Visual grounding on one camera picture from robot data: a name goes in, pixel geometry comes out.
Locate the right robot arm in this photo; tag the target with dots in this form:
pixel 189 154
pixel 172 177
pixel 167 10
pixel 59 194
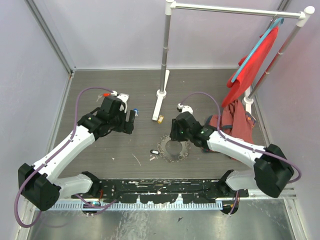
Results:
pixel 269 171

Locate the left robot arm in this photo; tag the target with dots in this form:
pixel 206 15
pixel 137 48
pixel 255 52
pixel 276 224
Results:
pixel 40 182

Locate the blue clothes hanger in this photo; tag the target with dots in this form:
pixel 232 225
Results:
pixel 279 21

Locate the key with small red tag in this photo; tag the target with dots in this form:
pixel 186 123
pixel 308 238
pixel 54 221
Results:
pixel 100 96

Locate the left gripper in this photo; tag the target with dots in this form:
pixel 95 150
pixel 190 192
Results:
pixel 127 127

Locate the white slotted cable duct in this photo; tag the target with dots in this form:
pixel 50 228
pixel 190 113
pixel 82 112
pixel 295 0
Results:
pixel 77 205

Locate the metal disc keyring organizer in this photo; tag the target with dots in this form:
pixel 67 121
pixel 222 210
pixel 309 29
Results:
pixel 173 151

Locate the white clothes rack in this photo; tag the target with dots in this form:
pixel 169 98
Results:
pixel 198 33

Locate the blue key tag with key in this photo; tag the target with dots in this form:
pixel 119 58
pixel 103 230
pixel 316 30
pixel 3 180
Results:
pixel 136 112

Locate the black key tag with key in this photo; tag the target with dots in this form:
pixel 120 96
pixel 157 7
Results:
pixel 154 154

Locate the red cloth on hanger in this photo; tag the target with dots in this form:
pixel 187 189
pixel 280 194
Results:
pixel 251 69

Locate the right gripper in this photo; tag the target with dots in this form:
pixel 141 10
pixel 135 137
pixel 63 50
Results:
pixel 174 133

